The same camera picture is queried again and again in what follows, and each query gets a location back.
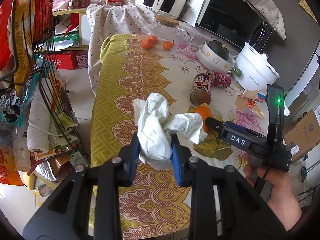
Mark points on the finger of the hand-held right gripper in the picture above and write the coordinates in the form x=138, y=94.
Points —
x=213, y=123
x=235, y=124

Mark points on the dark green squash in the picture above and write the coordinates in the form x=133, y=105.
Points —
x=218, y=48

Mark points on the cartoon face can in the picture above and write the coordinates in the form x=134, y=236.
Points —
x=202, y=87

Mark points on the yellow sticker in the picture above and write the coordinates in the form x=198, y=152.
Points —
x=306, y=6

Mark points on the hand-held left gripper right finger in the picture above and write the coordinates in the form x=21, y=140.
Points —
x=176, y=156

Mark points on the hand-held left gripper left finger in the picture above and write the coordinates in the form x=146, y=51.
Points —
x=135, y=146

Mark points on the floral cushion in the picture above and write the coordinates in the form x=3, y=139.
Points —
x=260, y=0

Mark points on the paper towel roll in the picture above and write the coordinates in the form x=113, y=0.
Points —
x=37, y=127

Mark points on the orange snack bag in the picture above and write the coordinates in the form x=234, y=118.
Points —
x=8, y=167

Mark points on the panda print packet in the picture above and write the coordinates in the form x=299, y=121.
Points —
x=11, y=110

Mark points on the red box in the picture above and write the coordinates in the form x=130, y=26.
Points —
x=65, y=60

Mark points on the floral yellow tablecloth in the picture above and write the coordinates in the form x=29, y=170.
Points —
x=120, y=92

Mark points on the red hanging packets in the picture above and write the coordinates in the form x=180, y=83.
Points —
x=30, y=10

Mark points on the black microwave oven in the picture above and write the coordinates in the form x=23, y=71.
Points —
x=230, y=12

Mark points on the white plate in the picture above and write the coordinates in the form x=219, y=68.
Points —
x=200, y=52
x=203, y=60

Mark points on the red drink can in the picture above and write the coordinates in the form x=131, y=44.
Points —
x=221, y=78

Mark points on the wooden shelf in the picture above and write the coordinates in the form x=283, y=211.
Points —
x=83, y=20

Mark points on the white electric pot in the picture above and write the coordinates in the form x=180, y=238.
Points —
x=250, y=76

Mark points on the torn brown cardboard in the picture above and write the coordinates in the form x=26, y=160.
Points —
x=246, y=96

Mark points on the glass teapot with wooden lid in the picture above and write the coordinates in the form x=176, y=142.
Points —
x=165, y=30

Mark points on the cardboard box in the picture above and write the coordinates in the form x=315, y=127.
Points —
x=308, y=132
x=292, y=146

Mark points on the white pot lid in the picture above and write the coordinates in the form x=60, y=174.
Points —
x=262, y=58

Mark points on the grey refrigerator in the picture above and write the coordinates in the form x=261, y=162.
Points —
x=300, y=45

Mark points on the cherry print white cloth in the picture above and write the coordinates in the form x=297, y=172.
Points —
x=112, y=20

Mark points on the white paper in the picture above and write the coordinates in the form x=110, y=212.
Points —
x=152, y=120

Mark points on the person's right hand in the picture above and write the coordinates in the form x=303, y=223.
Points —
x=282, y=197

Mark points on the green white plastic bag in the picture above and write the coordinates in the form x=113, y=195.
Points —
x=62, y=40

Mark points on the flower print ceramic bowl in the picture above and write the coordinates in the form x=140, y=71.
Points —
x=216, y=62

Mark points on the small orange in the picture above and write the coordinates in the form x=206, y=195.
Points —
x=168, y=45
x=145, y=44
x=153, y=39

